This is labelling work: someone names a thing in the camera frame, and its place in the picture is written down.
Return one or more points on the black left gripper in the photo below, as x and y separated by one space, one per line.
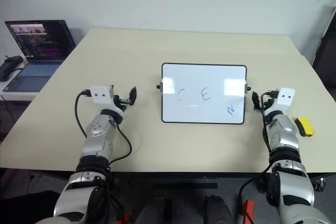
121 101

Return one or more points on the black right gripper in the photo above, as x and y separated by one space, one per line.
269 99

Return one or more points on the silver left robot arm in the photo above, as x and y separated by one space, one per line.
98 134

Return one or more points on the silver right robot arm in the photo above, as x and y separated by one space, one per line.
284 142

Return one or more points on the yellow and black eraser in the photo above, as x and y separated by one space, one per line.
306 126

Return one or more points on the small black-framed whiteboard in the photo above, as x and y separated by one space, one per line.
203 94

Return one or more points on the dark office chair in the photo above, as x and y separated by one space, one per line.
325 51

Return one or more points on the black bar under table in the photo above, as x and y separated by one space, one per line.
185 185

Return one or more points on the black caster wheel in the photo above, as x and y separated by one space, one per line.
319 184

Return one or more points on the open grey laptop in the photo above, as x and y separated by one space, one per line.
36 51

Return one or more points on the large orange clamp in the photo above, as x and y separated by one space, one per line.
249 212

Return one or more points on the dark rounded shape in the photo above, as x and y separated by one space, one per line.
218 211

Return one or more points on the black handheld controller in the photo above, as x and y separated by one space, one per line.
9 66

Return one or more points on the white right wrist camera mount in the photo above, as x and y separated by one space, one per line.
284 98

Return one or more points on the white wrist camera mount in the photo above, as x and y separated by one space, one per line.
284 98
101 95

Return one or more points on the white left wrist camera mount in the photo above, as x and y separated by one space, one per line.
101 95

